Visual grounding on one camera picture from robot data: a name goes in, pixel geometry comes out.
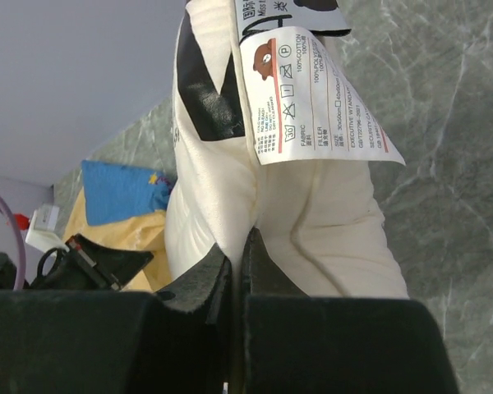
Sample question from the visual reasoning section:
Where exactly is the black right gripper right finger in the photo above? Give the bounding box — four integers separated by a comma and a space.
242, 229, 458, 393

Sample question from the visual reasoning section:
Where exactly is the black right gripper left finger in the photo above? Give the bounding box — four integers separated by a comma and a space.
0, 247, 232, 393

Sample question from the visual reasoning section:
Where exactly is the blue and yellow pillowcase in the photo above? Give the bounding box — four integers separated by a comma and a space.
62, 160, 173, 291

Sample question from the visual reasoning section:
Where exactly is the cream pillow with bear print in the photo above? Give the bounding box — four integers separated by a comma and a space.
165, 1, 408, 299

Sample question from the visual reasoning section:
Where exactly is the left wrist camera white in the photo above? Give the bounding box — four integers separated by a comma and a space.
14, 204, 66, 252

